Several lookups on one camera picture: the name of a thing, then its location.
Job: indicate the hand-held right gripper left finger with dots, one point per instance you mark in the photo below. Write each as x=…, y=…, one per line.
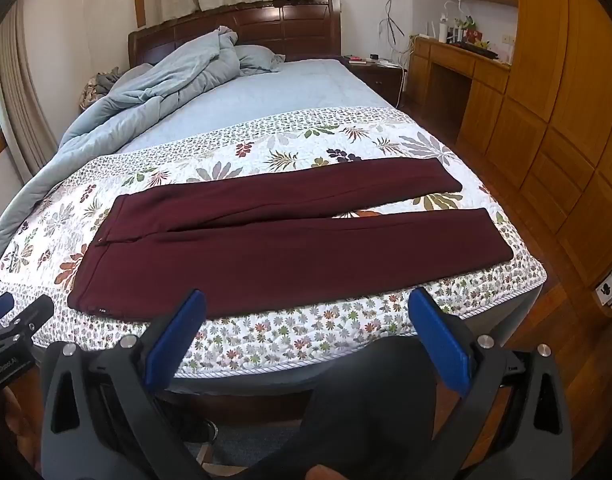
x=178, y=335

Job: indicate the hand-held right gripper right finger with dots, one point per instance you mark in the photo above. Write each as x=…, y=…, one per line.
x=438, y=335

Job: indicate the maroon pants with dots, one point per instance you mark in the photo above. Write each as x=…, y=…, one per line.
x=286, y=260

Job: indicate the person's right hand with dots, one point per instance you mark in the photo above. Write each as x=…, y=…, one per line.
x=326, y=473

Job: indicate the floral quilted bedspread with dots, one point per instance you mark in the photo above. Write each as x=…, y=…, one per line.
x=266, y=340

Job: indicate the dark shoe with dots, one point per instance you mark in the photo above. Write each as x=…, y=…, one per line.
x=196, y=427

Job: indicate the person's leg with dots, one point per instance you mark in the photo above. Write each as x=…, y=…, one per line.
x=366, y=410

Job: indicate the small white printed box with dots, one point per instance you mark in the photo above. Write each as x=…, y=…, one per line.
x=611, y=287

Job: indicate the beige side curtain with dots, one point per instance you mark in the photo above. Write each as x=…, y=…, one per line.
x=26, y=110

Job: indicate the patterned cloth pile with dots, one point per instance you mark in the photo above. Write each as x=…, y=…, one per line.
x=98, y=87

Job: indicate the light blue comforter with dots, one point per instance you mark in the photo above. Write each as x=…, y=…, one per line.
x=151, y=90

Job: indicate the dark wooden nightstand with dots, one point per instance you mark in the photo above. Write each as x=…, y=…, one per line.
x=381, y=80

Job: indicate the wooden wardrobe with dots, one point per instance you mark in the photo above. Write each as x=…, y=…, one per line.
x=576, y=110

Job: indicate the wooden desk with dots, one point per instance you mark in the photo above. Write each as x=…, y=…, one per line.
x=456, y=60

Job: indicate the bed with blue sheet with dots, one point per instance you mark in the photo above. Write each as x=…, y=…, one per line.
x=296, y=85

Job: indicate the stack of books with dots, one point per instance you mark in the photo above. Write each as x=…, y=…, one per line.
x=360, y=60

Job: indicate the light blue pillow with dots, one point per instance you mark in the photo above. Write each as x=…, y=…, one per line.
x=258, y=60

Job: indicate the red box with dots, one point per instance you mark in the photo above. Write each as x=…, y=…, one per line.
x=473, y=37

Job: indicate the white bottle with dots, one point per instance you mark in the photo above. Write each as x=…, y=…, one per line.
x=443, y=31

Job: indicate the dark wooden headboard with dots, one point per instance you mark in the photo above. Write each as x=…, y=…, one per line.
x=286, y=20

